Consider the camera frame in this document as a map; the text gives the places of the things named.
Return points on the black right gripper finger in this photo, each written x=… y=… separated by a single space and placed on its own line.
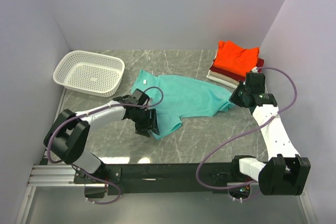
x=238 y=91
x=236 y=100

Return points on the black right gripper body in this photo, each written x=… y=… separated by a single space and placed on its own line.
x=242 y=96

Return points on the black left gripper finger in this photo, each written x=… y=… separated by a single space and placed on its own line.
x=153 y=122
x=143 y=131

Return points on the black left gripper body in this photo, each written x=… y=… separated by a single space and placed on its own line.
x=142 y=117

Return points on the teal t-shirt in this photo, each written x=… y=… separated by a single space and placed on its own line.
x=183 y=97

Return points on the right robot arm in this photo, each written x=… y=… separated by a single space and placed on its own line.
x=286 y=172

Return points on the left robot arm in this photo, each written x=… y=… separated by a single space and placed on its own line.
x=66 y=140

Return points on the folded white t-shirt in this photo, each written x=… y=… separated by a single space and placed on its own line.
x=223 y=82

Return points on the folded dark red t-shirt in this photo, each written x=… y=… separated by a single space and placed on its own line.
x=234 y=76

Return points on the folded beige t-shirt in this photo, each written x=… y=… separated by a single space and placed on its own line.
x=223 y=77

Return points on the folded orange t-shirt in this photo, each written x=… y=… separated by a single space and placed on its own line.
x=235 y=59

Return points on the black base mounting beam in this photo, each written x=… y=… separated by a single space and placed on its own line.
x=159 y=178

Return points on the white perforated plastic basket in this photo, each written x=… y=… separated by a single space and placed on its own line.
x=90 y=73

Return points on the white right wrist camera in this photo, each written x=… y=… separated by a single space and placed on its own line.
x=256 y=70

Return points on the aluminium extrusion rail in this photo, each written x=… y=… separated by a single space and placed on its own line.
x=44 y=176

